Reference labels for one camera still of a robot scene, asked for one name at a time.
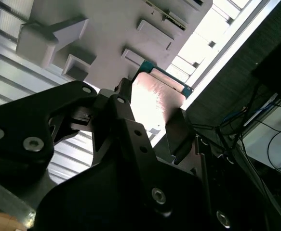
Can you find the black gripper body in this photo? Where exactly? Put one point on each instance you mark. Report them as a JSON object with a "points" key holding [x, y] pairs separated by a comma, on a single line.
{"points": [[106, 204]]}

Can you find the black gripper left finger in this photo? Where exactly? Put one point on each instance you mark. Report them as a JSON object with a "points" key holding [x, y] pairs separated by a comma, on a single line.
{"points": [[15, 125]]}

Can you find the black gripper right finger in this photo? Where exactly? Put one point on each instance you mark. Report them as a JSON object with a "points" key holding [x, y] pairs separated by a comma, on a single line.
{"points": [[181, 134]]}

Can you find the silver CPU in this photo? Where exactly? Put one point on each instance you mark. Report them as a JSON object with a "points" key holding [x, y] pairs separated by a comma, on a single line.
{"points": [[150, 101]]}

